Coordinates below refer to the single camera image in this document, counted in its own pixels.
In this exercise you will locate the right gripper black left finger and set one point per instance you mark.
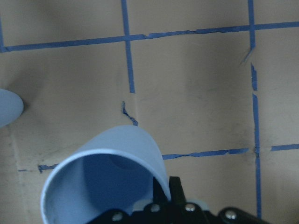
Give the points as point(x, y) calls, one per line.
point(159, 196)

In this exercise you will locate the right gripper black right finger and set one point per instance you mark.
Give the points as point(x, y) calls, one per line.
point(176, 190)

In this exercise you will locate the blue cup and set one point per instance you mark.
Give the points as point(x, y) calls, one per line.
point(114, 170)
point(11, 107)

